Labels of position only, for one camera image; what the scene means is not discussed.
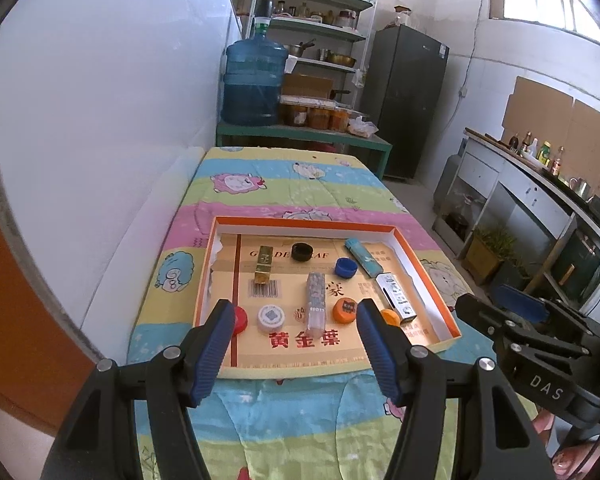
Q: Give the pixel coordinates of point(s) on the gold lighter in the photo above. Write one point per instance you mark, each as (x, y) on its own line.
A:
(263, 265)

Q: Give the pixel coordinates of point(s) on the gold printed cardboard liner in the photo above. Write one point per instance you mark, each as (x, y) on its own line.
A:
(285, 272)

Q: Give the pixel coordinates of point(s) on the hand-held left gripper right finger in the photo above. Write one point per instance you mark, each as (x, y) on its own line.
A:
(380, 352)

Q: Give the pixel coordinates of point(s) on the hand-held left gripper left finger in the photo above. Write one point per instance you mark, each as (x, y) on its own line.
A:
(212, 352)

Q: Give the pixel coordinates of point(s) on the brass bowl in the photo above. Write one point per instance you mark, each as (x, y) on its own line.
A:
(341, 58)

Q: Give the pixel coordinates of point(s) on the cartoon printed blanket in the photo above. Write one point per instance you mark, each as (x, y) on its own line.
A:
(290, 195)

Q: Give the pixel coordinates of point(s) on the teal rectangular case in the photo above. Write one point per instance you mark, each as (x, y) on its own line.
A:
(362, 256)

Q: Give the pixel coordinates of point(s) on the brown cardboard box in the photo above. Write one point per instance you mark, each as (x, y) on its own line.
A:
(307, 86)

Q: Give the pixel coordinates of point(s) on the cardboard wall panel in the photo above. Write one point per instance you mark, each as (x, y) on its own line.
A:
(540, 110)

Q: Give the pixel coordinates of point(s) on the dark sauce bottle red cap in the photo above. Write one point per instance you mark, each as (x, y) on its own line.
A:
(526, 144)

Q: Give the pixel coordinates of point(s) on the orange cap with dark label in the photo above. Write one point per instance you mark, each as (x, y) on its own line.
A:
(345, 310)

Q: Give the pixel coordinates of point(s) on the thin brown bottle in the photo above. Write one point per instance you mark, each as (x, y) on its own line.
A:
(558, 162)

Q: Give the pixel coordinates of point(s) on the dark glass jug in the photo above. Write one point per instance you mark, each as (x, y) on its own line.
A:
(462, 217)

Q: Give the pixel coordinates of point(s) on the blue water jug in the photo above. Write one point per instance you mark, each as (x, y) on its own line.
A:
(255, 85)

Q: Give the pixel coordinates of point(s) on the white kitchen counter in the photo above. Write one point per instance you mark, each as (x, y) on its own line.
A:
(520, 185)

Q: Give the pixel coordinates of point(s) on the yellow-green bottle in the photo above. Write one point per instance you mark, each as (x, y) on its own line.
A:
(545, 154)

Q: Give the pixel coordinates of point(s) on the plant in yellow pot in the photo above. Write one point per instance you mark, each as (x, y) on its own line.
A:
(480, 260)

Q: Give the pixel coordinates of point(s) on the black frying pan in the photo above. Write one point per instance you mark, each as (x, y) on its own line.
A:
(340, 95)

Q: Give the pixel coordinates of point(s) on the shallow orange-rimmed cardboard box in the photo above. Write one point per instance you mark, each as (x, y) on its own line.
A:
(305, 229)

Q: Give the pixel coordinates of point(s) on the grey gas cylinder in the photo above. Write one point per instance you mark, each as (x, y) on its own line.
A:
(447, 180)

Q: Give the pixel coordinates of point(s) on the blue bottle cap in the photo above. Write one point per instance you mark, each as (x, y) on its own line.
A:
(345, 267)

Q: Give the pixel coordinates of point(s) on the black bottle cap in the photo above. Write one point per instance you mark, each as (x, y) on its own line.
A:
(301, 251)

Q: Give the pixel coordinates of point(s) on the brown wooden door frame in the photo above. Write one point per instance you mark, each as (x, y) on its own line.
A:
(20, 320)

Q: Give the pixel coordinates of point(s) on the row of spice jars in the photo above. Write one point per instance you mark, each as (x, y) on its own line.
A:
(315, 15)

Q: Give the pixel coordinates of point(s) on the plain orange bottle cap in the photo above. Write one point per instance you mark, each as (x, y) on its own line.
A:
(391, 316)

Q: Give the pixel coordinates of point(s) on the dark green appliance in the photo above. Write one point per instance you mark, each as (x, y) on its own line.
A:
(580, 265)

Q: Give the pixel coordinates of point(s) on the white cap grey label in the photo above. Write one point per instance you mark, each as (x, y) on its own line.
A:
(271, 317)

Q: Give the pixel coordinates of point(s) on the plant in green pot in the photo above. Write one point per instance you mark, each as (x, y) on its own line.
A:
(510, 277)

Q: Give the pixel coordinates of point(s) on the clear jar orange contents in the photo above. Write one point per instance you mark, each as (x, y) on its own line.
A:
(296, 116)
(319, 118)
(339, 120)

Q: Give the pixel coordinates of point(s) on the person's right hand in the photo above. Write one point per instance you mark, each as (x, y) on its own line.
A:
(572, 457)

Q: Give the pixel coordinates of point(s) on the dark refrigerator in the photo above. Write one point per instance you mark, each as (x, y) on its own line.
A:
(405, 100)

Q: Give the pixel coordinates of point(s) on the white plastic bag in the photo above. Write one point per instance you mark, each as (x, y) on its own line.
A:
(364, 126)

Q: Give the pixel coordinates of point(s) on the white printed tin case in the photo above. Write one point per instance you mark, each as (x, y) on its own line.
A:
(396, 297)

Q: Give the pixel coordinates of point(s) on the metal cup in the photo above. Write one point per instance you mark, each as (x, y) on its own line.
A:
(580, 189)

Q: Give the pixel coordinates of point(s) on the white bottle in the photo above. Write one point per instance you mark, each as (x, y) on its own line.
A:
(535, 149)

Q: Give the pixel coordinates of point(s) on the jar on refrigerator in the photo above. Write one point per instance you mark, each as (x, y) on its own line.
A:
(402, 16)

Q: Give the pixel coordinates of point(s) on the green table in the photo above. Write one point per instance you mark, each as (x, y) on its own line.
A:
(300, 135)

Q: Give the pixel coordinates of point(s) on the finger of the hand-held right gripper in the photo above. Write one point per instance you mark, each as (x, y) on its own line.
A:
(485, 317)
(522, 305)

